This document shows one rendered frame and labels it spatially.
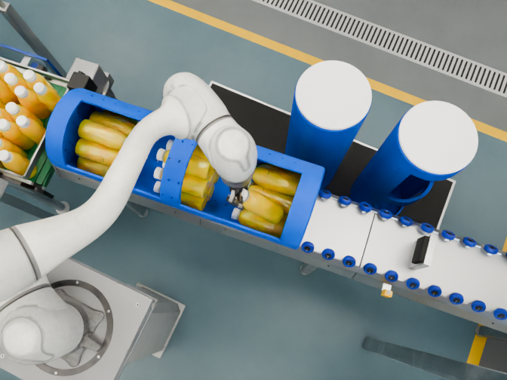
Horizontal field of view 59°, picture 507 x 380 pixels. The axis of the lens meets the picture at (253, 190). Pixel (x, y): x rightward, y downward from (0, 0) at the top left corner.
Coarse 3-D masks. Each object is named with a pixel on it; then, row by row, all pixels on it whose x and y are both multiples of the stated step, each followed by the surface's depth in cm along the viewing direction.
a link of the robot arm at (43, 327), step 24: (48, 288) 127; (0, 312) 120; (24, 312) 116; (48, 312) 119; (72, 312) 130; (0, 336) 114; (24, 336) 114; (48, 336) 116; (72, 336) 126; (24, 360) 115; (48, 360) 121
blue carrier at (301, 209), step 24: (72, 96) 145; (96, 96) 148; (72, 120) 153; (48, 144) 143; (72, 144) 158; (192, 144) 138; (72, 168) 148; (144, 168) 165; (168, 168) 137; (288, 168) 137; (312, 168) 139; (144, 192) 145; (168, 192) 140; (216, 192) 162; (312, 192) 133; (216, 216) 143; (288, 216) 133; (288, 240) 138
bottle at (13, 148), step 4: (4, 140) 159; (8, 140) 161; (0, 144) 157; (4, 144) 158; (8, 144) 160; (12, 144) 162; (0, 148) 158; (4, 148) 158; (8, 148) 160; (12, 148) 162; (16, 148) 164; (20, 152) 167; (24, 152) 171; (24, 156) 170
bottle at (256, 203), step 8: (248, 192) 136; (256, 192) 137; (248, 200) 136; (256, 200) 136; (264, 200) 138; (248, 208) 137; (256, 208) 137; (264, 208) 139; (272, 208) 141; (280, 208) 143; (264, 216) 141; (272, 216) 142; (280, 216) 143
